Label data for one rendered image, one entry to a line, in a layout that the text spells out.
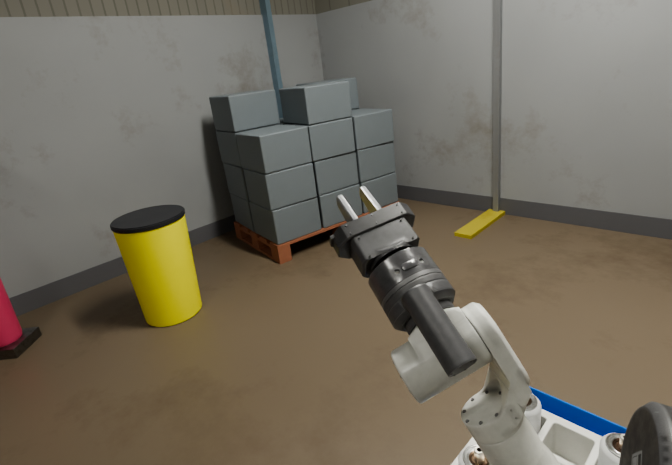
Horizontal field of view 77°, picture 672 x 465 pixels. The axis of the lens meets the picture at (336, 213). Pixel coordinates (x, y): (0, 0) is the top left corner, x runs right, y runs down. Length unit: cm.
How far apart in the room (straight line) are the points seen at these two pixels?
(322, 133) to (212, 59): 110
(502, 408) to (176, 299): 197
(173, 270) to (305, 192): 97
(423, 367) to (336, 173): 243
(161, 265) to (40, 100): 127
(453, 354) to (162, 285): 195
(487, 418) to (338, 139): 244
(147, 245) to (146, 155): 109
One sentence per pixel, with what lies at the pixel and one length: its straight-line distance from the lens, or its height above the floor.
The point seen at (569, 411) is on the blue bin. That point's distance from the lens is 158.
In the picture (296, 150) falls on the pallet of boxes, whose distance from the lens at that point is 268.
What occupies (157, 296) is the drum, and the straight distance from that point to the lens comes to 233.
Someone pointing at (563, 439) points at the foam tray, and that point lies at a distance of 145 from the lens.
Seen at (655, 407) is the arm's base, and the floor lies 92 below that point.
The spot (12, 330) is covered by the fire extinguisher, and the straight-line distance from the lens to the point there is 271.
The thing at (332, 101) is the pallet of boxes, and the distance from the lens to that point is 281.
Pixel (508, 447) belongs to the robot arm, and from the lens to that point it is 56.
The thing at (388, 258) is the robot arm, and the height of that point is 93.
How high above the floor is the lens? 116
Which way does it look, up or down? 19 degrees down
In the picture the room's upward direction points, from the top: 7 degrees counter-clockwise
